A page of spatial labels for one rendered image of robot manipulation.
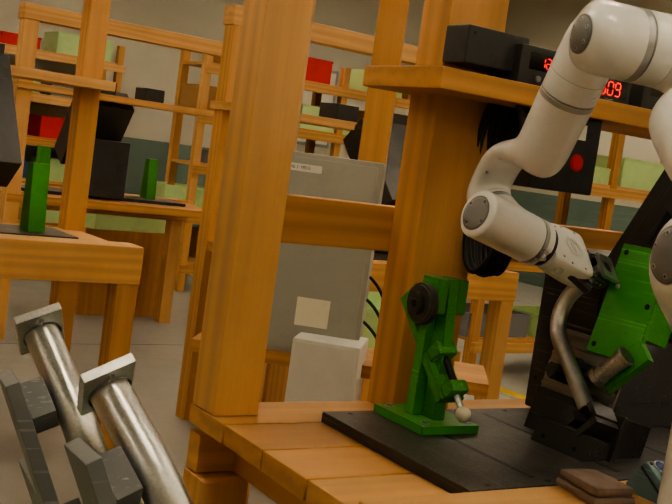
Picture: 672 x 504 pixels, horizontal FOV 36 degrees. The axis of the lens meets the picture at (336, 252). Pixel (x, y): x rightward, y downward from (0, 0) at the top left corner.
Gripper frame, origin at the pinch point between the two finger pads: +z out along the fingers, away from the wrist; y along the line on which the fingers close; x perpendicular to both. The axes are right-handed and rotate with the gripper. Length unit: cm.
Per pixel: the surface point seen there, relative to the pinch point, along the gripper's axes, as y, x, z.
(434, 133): 27.5, 7.6, -27.5
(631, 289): -5.6, -4.2, 2.8
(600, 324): -8.2, 4.0, 2.9
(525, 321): 298, 279, 385
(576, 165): 23.6, -3.9, -0.6
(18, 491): 70, 251, 4
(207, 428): -19, 54, -50
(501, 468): -36.8, 16.5, -19.3
